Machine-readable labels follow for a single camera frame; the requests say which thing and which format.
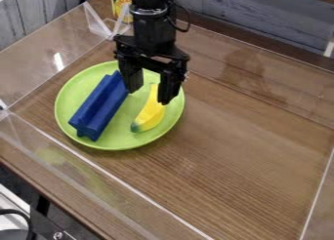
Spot blue star-shaped block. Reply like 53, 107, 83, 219
69, 70, 129, 141

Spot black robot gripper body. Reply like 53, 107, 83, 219
115, 4, 190, 79

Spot yellow toy banana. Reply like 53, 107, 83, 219
131, 83, 166, 133

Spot green round plate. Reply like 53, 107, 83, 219
54, 60, 186, 150

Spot black cable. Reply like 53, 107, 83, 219
0, 208, 38, 240

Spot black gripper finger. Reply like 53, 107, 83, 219
119, 56, 144, 94
158, 69, 185, 105

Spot clear acrylic tray walls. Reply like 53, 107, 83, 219
0, 9, 334, 240

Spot black metal bracket with bolt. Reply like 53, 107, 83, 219
29, 209, 78, 240

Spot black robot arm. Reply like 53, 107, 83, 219
115, 0, 192, 105

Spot yellow labelled tin can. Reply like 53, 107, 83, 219
111, 0, 133, 19

